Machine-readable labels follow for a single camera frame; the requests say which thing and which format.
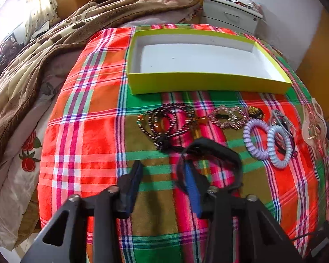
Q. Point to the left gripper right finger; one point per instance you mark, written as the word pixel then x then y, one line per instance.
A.
pixel 194 185

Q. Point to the brown patterned blanket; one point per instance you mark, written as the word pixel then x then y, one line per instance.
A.
pixel 22 79

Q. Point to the wooden wardrobe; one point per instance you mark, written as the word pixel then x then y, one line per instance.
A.
pixel 314 68

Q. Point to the grey bedside drawer cabinet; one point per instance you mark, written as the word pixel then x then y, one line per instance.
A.
pixel 222 13

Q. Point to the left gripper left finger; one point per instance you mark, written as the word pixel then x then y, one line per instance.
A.
pixel 128 190

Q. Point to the floral bed sheet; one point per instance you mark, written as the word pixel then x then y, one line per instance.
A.
pixel 20 168

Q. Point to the black fitness band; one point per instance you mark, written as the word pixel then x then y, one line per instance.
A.
pixel 204 146

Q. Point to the pink rhinestone hair clip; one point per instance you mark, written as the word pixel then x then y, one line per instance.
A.
pixel 228 117

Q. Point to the clutter on nightstand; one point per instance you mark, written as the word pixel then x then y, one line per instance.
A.
pixel 251 4

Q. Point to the patterned window curtain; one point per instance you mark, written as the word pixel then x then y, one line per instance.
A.
pixel 38 13

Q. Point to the plaid red green cloth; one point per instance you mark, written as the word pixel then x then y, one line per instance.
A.
pixel 92 139

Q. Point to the yellow-green shallow cardboard box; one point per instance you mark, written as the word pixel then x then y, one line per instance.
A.
pixel 178 59

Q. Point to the translucent pink hair claw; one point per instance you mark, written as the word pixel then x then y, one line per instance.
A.
pixel 314 128

